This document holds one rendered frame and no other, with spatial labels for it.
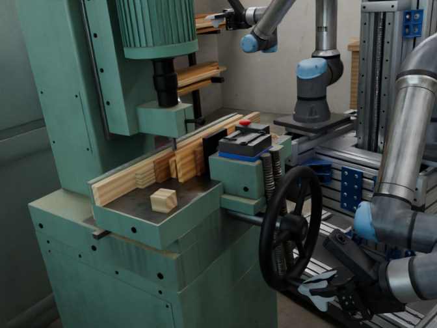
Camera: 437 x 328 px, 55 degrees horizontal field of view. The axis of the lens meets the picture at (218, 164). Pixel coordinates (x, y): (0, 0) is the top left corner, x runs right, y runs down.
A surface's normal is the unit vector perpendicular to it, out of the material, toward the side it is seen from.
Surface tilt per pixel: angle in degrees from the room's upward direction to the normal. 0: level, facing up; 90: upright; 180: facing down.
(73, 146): 90
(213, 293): 90
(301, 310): 0
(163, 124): 90
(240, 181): 90
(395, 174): 47
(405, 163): 51
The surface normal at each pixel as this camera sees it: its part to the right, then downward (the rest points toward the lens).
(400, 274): -0.74, -0.38
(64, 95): -0.58, 0.35
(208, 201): 0.81, 0.15
